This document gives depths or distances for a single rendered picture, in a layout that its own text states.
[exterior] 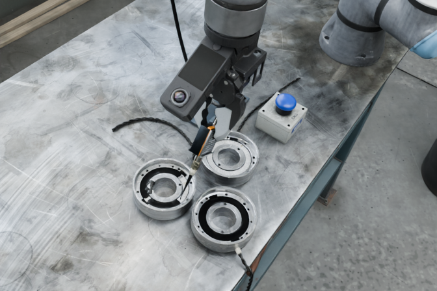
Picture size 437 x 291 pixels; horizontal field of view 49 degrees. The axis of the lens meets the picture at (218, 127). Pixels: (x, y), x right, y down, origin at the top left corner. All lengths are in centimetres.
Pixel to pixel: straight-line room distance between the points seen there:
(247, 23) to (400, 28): 50
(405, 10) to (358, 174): 110
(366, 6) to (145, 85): 48
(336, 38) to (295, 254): 86
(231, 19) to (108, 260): 41
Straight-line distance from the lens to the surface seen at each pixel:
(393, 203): 198
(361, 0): 107
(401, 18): 102
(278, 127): 91
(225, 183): 83
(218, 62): 61
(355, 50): 113
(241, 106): 66
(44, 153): 90
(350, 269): 177
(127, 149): 89
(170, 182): 83
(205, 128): 73
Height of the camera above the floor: 150
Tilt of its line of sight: 49 degrees down
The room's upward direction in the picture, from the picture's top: 9 degrees clockwise
